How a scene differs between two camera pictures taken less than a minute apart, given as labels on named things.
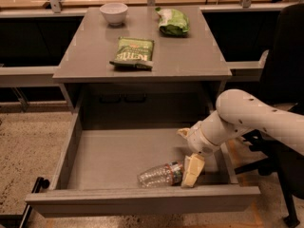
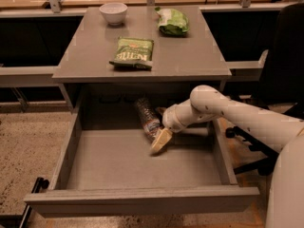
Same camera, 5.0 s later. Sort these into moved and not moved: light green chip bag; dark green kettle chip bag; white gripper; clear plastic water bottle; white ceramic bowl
Moved: white gripper; clear plastic water bottle
Not moved: dark green kettle chip bag; white ceramic bowl; light green chip bag
